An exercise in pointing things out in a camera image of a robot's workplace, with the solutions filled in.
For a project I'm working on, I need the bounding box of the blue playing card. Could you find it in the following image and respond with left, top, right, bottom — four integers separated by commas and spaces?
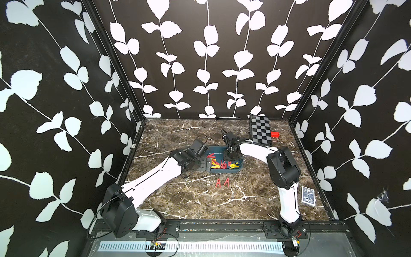
301, 186, 316, 207

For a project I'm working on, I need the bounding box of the yellow clothespin in box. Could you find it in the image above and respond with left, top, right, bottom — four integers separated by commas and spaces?
211, 159, 221, 169

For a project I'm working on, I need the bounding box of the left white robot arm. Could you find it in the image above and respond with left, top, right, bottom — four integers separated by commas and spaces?
98, 139, 208, 238

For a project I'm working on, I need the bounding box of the small circuit board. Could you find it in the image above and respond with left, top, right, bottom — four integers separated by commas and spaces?
146, 241, 166, 252

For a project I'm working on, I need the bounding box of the black white checkerboard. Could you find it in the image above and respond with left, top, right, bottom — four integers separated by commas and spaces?
249, 115, 273, 147

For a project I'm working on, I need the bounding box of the yellow clothespin right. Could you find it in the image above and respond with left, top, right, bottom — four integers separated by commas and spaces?
229, 162, 240, 169

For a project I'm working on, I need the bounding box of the black front mounting rail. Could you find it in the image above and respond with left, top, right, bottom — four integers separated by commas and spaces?
92, 219, 351, 240

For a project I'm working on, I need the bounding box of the white perforated rail strip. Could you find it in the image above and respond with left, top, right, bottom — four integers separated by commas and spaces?
97, 241, 284, 254

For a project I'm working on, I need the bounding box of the small red block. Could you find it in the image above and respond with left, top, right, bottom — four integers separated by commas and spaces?
270, 132, 280, 138

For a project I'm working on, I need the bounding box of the teal plastic storage box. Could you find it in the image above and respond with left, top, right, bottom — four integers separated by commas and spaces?
198, 146, 243, 173

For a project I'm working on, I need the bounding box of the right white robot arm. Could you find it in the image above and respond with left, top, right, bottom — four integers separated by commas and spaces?
222, 130, 302, 236

